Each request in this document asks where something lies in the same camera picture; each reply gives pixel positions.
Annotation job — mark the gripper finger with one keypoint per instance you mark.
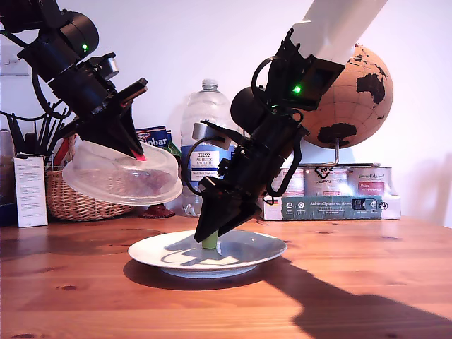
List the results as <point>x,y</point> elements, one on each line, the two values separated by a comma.
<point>212,215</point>
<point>133,130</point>
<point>240,215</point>
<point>113,134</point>

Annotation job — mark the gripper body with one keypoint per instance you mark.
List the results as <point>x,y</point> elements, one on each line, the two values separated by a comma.
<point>88,99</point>
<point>250,169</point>

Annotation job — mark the green coffee capsule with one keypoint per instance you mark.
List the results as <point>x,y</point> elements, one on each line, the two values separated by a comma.
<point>209,244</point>

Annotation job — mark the clear plastic dome cover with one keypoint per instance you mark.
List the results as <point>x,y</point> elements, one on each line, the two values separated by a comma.
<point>106,176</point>

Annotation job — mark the white ceramic plate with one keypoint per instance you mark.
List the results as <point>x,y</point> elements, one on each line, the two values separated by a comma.
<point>254,247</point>

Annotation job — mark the blue Ciobar packet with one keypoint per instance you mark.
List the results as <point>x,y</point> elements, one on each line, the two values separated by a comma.
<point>169,137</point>
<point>157,136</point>

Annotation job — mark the green foil wrapper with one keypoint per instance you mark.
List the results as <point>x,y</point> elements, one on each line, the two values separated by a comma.
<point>174,151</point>

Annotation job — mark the paint can with red label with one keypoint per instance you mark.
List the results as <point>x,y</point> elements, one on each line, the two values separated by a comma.
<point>295,183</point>

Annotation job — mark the red glass goblet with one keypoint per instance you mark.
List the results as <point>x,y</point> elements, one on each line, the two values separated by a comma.
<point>157,212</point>

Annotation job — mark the black chopstick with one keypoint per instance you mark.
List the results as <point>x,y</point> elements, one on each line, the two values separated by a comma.
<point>41,139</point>
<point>52,146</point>
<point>46,143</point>
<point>18,130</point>
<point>13,136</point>

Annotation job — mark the large clear water bottle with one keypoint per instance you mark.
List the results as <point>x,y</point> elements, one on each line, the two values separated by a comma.
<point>208,113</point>

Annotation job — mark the metal globe stand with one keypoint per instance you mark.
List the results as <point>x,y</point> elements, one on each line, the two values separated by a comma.
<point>337,152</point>

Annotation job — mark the cardboard tray with green label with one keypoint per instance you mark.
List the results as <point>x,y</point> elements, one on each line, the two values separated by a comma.
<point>335,208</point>

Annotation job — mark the white printed carton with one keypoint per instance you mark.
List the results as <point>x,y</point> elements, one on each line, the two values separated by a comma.
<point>31,194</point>

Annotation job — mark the dark brown jar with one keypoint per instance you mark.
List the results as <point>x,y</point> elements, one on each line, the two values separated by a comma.
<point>5,176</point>

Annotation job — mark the cork globe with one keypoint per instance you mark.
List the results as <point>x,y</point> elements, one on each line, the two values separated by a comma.
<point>360,106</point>

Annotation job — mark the dark blue flat object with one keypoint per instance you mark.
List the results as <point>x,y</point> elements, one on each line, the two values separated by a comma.
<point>7,216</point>

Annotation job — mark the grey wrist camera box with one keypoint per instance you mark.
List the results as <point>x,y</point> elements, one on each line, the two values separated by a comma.
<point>208,132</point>
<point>111,65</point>

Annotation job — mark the white wall light switch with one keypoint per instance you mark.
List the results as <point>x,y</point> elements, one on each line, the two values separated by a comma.
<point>8,65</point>

